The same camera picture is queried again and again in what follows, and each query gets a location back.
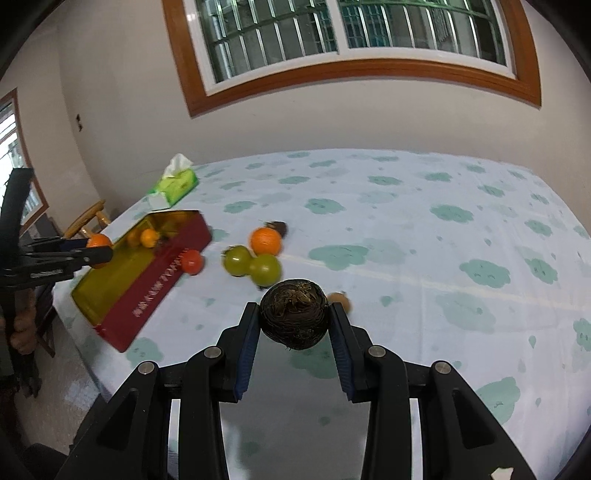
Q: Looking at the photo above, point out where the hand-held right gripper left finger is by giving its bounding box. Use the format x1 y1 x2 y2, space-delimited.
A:
55 302 260 480

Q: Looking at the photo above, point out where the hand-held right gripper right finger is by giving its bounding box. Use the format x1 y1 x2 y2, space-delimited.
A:
328 304 539 480

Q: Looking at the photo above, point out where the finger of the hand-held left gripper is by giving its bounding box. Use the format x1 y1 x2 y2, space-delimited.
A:
18 246 115 288
21 237 89 256

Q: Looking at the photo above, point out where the small brown fruit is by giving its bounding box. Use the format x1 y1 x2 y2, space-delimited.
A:
327 292 352 315

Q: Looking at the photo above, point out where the dark round wrinkled fruit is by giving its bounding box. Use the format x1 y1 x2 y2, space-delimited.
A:
259 278 330 352

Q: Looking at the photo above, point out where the red metal tin box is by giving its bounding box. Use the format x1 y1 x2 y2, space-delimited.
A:
71 209 213 353

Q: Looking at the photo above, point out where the green round fruit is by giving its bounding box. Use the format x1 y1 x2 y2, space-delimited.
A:
250 253 282 287
223 245 254 278

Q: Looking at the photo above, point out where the small red tomato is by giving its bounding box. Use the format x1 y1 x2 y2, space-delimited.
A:
181 250 204 276

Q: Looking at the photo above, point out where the large orange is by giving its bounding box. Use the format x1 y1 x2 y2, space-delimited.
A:
249 227 283 256

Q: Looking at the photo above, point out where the person's left hand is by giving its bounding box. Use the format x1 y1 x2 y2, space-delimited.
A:
10 293 38 355

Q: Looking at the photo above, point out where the wooden chair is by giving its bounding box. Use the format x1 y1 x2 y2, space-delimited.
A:
62 199 112 241

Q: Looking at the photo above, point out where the narrow wooden framed window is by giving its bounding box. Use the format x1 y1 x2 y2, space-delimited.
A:
0 88 49 236

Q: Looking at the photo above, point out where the green tissue pack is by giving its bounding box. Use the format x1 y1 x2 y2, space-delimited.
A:
148 154 199 210

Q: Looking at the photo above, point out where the cloud print tablecloth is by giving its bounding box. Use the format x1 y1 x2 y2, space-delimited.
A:
51 148 591 480

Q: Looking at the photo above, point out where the wooden framed barred window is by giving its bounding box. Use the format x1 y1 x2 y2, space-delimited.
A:
161 0 542 118

